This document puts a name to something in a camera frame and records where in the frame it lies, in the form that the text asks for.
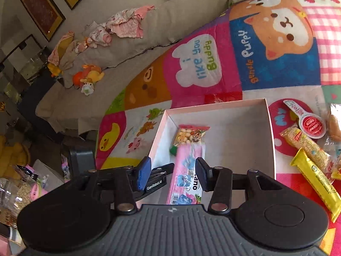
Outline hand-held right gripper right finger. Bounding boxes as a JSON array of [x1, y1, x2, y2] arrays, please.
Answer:
[[196, 158, 276, 214]]

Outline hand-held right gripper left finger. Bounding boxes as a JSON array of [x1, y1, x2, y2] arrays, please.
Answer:
[[77, 157, 152, 215]]

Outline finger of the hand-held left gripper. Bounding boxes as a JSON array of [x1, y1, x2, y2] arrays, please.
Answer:
[[133, 175, 167, 201], [150, 163, 174, 177]]

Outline pink wafer packet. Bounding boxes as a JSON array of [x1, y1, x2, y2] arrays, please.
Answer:
[[166, 143, 205, 206]]

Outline pink cardboard box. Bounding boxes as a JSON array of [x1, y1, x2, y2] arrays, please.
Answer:
[[136, 98, 277, 208]]

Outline clear bread packet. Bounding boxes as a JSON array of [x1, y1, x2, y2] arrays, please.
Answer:
[[326, 104, 341, 142]]

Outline red biscuit snack packet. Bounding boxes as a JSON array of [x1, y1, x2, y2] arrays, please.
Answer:
[[173, 124, 211, 150]]

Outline yellow cushion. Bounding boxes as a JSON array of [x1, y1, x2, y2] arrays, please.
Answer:
[[0, 136, 31, 178]]

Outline white and green plush toy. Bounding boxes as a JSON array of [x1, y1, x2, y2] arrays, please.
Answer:
[[81, 82, 95, 96]]

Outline clear plastic bag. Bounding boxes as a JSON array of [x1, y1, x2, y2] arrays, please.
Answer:
[[0, 177, 35, 228]]

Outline orange and yellow plush toy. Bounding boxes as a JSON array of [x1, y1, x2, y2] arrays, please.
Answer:
[[72, 64, 105, 88]]

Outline colourful printed play mat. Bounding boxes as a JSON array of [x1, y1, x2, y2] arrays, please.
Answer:
[[95, 0, 341, 256]]

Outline sesame bar packet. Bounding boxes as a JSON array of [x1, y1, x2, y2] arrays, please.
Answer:
[[279, 124, 333, 171]]

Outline yellow snack bar packet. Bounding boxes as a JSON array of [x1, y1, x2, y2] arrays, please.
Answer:
[[290, 148, 341, 223]]

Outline small pink plush toy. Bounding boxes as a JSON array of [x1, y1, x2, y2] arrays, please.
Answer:
[[75, 39, 90, 55]]

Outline pink folded cloth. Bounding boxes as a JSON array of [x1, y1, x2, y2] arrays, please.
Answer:
[[48, 31, 75, 66]]

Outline red white spoon-shaped packet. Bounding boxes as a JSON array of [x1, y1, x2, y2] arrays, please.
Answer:
[[282, 99, 327, 139]]

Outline black glass cabinet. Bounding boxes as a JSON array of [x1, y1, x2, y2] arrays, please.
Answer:
[[0, 35, 51, 86]]

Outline pink patterned baby clothes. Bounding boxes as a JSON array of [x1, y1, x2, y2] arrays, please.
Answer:
[[85, 23, 112, 47]]

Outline clear snack packet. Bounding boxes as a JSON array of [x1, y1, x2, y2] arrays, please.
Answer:
[[324, 141, 341, 180]]

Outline beige sofa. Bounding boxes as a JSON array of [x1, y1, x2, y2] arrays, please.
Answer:
[[36, 0, 240, 139]]

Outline pink crumpled clothes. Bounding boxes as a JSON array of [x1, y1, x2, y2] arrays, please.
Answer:
[[105, 5, 156, 38]]

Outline black cable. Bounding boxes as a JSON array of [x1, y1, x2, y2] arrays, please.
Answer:
[[117, 39, 182, 67]]

